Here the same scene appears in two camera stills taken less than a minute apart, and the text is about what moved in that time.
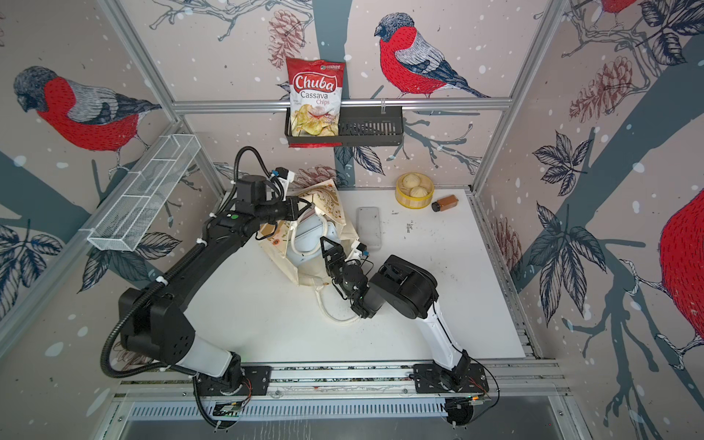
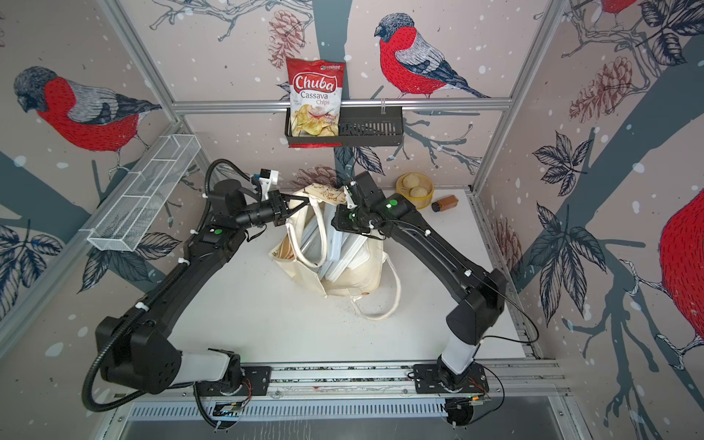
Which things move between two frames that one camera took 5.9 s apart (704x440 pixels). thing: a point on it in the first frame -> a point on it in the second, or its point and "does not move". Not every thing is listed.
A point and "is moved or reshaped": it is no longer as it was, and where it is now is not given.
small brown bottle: x=446 y=203 does not move
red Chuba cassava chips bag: x=315 y=92 does not move
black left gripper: x=291 y=203 does not move
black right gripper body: x=340 y=280 -> x=349 y=219
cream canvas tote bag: x=325 y=200 is moved or reshaped
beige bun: x=411 y=181 does not move
